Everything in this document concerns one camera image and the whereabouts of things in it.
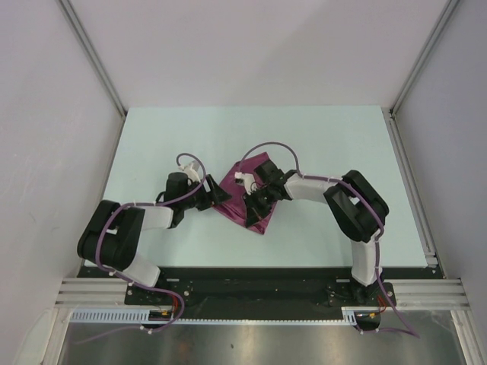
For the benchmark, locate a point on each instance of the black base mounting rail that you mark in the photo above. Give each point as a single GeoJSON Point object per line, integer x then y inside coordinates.
{"type": "Point", "coordinates": [299, 293]}

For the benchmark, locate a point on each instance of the left aluminium frame post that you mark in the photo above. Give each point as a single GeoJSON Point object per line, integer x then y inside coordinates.
{"type": "Point", "coordinates": [84, 40]}

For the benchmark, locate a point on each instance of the aluminium frame post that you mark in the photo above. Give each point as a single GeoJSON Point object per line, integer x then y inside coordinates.
{"type": "Point", "coordinates": [84, 40]}
{"type": "Point", "coordinates": [449, 10]}

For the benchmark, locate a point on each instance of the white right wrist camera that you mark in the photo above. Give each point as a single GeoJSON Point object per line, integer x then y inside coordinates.
{"type": "Point", "coordinates": [247, 181]}

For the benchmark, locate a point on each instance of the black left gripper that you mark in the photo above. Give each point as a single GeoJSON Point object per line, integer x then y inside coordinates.
{"type": "Point", "coordinates": [214, 195]}

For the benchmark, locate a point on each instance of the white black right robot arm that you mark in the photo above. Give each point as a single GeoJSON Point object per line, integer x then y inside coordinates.
{"type": "Point", "coordinates": [358, 209]}

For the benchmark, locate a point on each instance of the white slotted cable duct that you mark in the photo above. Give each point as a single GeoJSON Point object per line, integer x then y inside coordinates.
{"type": "Point", "coordinates": [156, 318]}

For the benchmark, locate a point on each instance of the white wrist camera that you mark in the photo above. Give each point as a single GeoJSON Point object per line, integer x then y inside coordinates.
{"type": "Point", "coordinates": [191, 170]}
{"type": "Point", "coordinates": [247, 181]}

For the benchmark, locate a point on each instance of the right aluminium side rail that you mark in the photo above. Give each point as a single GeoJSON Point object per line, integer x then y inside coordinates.
{"type": "Point", "coordinates": [407, 160]}

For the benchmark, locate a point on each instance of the right aluminium frame post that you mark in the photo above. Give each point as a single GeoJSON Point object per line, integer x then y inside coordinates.
{"type": "Point", "coordinates": [449, 10]}

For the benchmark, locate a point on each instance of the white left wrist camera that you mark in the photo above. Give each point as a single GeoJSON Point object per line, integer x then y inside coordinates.
{"type": "Point", "coordinates": [191, 170]}

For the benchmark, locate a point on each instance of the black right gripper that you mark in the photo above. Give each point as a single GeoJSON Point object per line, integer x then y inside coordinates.
{"type": "Point", "coordinates": [254, 212]}

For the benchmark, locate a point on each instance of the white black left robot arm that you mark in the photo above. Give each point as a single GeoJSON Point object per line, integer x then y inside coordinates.
{"type": "Point", "coordinates": [111, 237]}

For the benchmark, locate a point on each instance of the purple cloth napkin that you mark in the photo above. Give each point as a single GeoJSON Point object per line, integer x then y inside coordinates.
{"type": "Point", "coordinates": [235, 209]}

